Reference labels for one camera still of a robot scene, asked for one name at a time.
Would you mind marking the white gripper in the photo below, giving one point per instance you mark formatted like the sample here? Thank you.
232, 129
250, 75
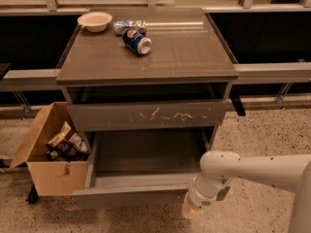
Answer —
198, 199

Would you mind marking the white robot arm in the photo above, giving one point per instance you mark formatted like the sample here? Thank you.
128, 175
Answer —
287, 172

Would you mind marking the grey scratched top drawer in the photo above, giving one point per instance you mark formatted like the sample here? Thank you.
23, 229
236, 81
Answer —
150, 115

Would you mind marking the grey drawer cabinet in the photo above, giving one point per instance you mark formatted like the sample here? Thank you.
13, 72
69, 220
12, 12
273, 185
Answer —
187, 62

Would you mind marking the snack packets in box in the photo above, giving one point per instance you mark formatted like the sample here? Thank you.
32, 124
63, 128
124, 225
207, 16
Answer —
67, 145

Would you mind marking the open cardboard box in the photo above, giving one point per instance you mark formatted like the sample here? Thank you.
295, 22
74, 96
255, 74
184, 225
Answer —
51, 178

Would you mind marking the grey metal railing beam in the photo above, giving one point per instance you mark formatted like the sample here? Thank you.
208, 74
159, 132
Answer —
45, 79

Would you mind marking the blue pepsi can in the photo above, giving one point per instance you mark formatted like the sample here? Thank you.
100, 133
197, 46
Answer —
136, 41

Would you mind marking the crumpled silver snack bag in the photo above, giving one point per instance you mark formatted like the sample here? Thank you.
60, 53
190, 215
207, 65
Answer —
138, 25

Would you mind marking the white paper bowl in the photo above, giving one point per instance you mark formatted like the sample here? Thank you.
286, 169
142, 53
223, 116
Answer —
95, 21

